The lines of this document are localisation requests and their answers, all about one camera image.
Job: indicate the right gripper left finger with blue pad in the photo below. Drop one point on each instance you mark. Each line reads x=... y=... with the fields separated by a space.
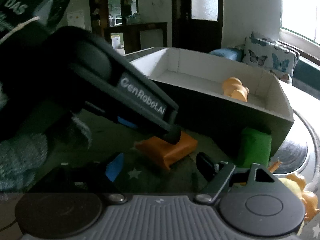
x=114 y=166

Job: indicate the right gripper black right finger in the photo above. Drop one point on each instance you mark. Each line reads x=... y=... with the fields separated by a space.
x=217 y=176

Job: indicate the orange plastic block toy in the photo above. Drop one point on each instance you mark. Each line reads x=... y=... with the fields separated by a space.
x=165 y=154

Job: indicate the yellow rubber duck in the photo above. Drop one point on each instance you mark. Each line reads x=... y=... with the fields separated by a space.
x=309 y=199

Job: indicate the gloved left hand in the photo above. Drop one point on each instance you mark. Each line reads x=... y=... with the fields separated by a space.
x=40 y=104

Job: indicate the green block toy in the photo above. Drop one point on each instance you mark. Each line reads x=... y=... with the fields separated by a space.
x=257 y=147

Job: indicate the white refrigerator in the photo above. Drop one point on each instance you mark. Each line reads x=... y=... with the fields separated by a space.
x=76 y=19

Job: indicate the orange bird foot toy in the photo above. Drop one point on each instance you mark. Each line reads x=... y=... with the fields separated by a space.
x=272 y=168

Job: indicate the dark wooden cabinet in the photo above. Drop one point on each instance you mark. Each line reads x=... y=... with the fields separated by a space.
x=120 y=24

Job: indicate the yellow plush chick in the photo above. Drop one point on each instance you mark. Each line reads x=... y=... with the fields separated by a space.
x=293 y=186

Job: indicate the white cardboard box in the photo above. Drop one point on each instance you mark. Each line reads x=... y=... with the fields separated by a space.
x=194 y=81

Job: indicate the dark door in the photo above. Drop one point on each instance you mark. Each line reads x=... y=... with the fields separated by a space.
x=197 y=24

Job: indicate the butterfly pillow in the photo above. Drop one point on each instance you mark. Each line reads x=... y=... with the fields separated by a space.
x=271 y=55

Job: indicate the window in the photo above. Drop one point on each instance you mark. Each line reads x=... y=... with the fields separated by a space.
x=301 y=17

